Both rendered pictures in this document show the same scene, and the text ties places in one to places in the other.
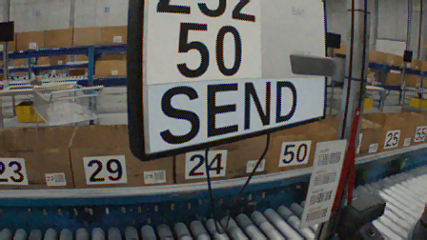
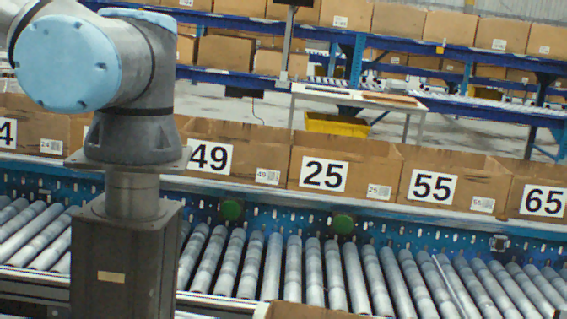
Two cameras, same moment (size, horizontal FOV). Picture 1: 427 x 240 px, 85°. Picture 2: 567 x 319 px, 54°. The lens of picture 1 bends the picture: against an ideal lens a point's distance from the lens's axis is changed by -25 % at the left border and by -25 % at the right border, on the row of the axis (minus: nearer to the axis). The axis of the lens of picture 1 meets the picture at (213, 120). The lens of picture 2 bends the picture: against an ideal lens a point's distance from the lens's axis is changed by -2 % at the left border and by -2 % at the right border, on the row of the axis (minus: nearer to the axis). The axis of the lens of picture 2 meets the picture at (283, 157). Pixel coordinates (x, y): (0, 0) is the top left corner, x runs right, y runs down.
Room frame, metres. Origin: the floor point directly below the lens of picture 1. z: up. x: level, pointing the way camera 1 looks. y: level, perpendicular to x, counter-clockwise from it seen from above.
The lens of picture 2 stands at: (-0.40, -1.62, 1.50)
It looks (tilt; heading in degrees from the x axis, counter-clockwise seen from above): 14 degrees down; 20
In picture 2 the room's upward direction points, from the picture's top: 7 degrees clockwise
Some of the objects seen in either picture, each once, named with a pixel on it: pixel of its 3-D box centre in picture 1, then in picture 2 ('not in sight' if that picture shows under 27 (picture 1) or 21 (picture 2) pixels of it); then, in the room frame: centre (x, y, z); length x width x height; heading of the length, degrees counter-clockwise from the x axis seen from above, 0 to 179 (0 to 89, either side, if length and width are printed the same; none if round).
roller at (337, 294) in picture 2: (424, 191); (334, 276); (1.21, -1.25, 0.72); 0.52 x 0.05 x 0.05; 20
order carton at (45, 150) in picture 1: (32, 156); not in sight; (0.96, 0.74, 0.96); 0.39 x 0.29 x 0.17; 110
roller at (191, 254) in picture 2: (380, 210); (189, 257); (1.05, -0.83, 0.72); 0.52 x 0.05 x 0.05; 20
